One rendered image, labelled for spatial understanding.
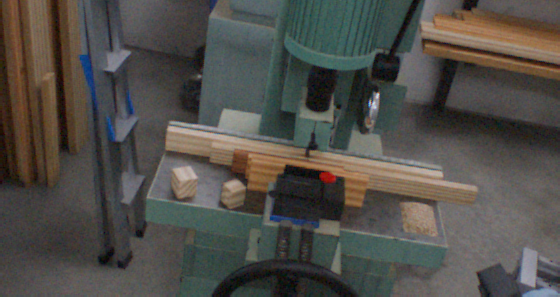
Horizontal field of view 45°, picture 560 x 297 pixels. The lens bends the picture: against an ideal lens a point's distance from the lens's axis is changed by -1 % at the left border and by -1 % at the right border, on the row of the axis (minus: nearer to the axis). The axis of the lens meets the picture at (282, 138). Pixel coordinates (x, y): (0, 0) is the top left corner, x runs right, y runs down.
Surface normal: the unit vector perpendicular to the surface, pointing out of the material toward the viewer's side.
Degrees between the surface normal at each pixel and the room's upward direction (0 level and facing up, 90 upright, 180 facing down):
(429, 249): 90
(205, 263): 90
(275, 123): 90
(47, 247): 0
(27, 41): 90
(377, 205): 0
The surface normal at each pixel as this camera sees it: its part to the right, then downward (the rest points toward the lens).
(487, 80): -0.11, 0.51
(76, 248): 0.15, -0.84
